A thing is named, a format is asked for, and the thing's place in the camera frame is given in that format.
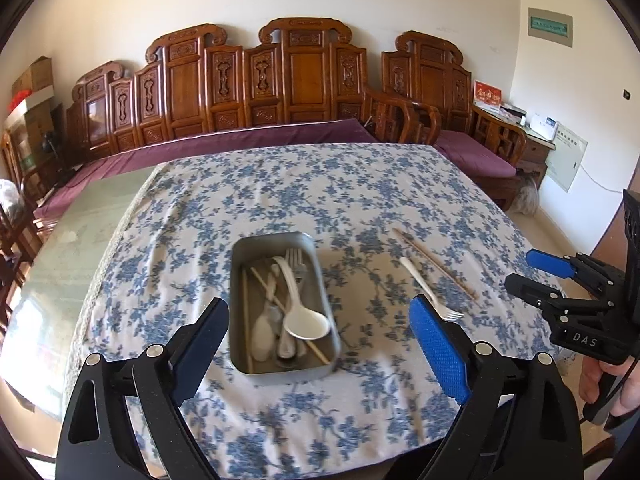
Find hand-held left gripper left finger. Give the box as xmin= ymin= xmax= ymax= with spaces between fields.
xmin=55 ymin=296 xmax=231 ymax=480

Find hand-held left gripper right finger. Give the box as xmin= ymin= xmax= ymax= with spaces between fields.
xmin=407 ymin=294 xmax=586 ymax=480

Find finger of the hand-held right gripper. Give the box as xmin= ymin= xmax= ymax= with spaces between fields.
xmin=504 ymin=272 xmax=607 ymax=322
xmin=525 ymin=248 xmax=624 ymax=297

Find white plastic fork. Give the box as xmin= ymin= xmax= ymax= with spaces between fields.
xmin=399 ymin=256 xmax=465 ymax=322

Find wooden chopstick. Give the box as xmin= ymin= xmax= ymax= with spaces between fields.
xmin=249 ymin=266 xmax=331 ymax=366
xmin=391 ymin=227 xmax=482 ymax=305

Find large white plastic spoon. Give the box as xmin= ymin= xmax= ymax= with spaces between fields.
xmin=271 ymin=256 xmax=332 ymax=341

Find metal fork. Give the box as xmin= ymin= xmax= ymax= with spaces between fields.
xmin=285 ymin=247 xmax=307 ymax=306

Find metal tray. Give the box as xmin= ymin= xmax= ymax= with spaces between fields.
xmin=229 ymin=231 xmax=342 ymax=387

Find person's right hand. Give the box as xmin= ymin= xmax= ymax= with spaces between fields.
xmin=579 ymin=356 xmax=640 ymax=431

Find grey mop head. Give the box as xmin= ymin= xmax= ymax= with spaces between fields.
xmin=510 ymin=175 xmax=541 ymax=216

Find brown wooden door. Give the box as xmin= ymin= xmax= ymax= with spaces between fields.
xmin=590 ymin=160 xmax=640 ymax=261

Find blue floral tablecloth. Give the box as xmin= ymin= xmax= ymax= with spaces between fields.
xmin=67 ymin=142 xmax=581 ymax=480

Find white electric panel box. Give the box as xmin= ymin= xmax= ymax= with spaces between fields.
xmin=544 ymin=121 xmax=587 ymax=193

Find wooden side table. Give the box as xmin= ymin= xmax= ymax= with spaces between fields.
xmin=520 ymin=127 xmax=557 ymax=186

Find purple armchair cushion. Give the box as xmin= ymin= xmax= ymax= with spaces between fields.
xmin=435 ymin=130 xmax=517 ymax=178

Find white electronic device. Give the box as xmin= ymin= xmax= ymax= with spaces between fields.
xmin=525 ymin=112 xmax=558 ymax=142

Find stack of papers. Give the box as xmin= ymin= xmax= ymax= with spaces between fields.
xmin=500 ymin=102 xmax=527 ymax=127

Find red box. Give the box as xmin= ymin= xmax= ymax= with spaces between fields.
xmin=472 ymin=80 xmax=502 ymax=113

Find long purple bench cushion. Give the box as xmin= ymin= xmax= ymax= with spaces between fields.
xmin=32 ymin=119 xmax=378 ymax=221

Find wooden chair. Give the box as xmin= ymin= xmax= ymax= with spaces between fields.
xmin=0 ymin=130 xmax=46 ymax=341

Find carved wooden armchair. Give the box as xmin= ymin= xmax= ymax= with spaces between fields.
xmin=362 ymin=30 xmax=528 ymax=211

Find plastic bag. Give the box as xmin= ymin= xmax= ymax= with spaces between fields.
xmin=0 ymin=177 xmax=26 ymax=222

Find black fan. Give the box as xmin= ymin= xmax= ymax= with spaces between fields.
xmin=40 ymin=130 xmax=68 ymax=186

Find carved wooden bench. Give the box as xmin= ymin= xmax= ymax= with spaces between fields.
xmin=65 ymin=17 xmax=371 ymax=161

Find cardboard box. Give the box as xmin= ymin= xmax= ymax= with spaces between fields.
xmin=7 ymin=55 xmax=57 ymax=113

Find wall cable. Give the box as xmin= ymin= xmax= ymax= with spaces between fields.
xmin=580 ymin=162 xmax=626 ymax=194

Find green wall sign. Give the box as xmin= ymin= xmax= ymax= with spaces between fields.
xmin=527 ymin=7 xmax=574 ymax=48

